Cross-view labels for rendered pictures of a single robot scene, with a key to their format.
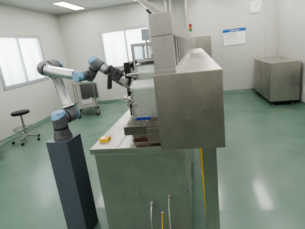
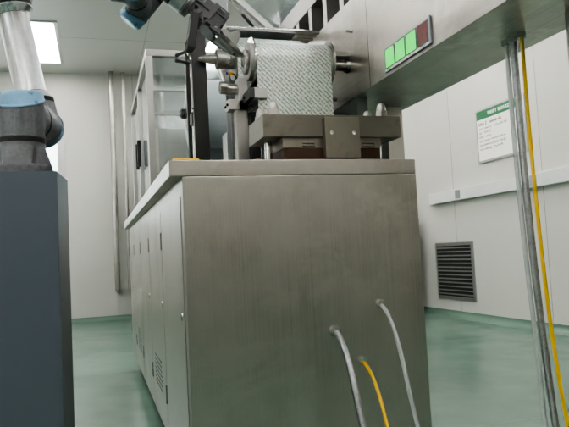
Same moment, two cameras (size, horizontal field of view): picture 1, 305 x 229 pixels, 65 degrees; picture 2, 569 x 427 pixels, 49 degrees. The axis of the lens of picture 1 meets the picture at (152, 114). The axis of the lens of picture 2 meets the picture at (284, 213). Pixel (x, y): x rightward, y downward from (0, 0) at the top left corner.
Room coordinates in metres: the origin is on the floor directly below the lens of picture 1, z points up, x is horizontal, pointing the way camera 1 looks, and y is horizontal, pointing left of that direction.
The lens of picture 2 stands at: (0.16, 0.94, 0.66)
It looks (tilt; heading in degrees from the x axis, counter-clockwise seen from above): 4 degrees up; 332
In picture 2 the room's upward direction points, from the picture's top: 3 degrees counter-clockwise
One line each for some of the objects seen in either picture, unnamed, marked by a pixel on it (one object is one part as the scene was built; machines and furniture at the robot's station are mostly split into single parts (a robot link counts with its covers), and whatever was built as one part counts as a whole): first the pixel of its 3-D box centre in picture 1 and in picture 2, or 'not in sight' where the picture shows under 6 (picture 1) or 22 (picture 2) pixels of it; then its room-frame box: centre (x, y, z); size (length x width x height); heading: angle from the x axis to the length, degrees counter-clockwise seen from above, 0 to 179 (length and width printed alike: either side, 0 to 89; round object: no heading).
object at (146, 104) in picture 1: (150, 107); (295, 102); (1.77, 0.01, 1.11); 0.23 x 0.01 x 0.18; 78
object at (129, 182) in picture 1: (165, 140); (219, 308); (2.76, -0.12, 0.43); 2.52 x 0.64 x 0.86; 168
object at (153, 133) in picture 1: (154, 135); (341, 137); (1.55, 0.00, 0.96); 0.10 x 0.03 x 0.11; 78
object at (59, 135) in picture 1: (62, 132); (22, 158); (1.92, 0.76, 0.95); 0.15 x 0.15 x 0.10
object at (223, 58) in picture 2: (136, 74); (224, 59); (2.10, 0.09, 1.33); 0.06 x 0.06 x 0.06; 78
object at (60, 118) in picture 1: (59, 118); (22, 114); (1.93, 0.76, 1.07); 0.13 x 0.12 x 0.14; 155
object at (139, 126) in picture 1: (154, 126); (323, 131); (1.64, 0.00, 1.00); 0.40 x 0.16 x 0.06; 78
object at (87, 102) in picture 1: (85, 95); not in sight; (6.44, 1.72, 0.51); 0.91 x 0.58 x 1.02; 12
